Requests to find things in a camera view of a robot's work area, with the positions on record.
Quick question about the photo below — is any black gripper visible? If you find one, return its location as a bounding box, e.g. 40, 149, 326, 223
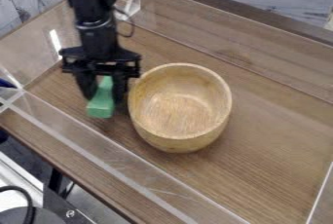
59, 22, 140, 108

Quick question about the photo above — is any green rectangular block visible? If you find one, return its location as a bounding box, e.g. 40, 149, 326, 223
86, 76, 115, 119

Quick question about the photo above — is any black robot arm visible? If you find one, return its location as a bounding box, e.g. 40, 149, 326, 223
60, 0, 140, 118

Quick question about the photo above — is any brown wooden bowl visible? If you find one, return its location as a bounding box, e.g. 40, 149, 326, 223
127, 62, 233, 153

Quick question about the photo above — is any blue object at edge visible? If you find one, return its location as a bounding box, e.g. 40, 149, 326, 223
0, 78, 16, 89

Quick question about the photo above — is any black table leg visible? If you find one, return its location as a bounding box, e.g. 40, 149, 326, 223
48, 168, 64, 193

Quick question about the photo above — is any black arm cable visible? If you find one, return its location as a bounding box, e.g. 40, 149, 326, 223
114, 8, 135, 39

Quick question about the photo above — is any clear acrylic corner bracket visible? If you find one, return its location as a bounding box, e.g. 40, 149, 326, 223
116, 0, 140, 21

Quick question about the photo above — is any grey metal base plate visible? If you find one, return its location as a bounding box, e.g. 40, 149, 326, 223
43, 187, 96, 224

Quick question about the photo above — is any black cable loop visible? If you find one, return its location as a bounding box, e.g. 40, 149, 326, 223
0, 185, 36, 224

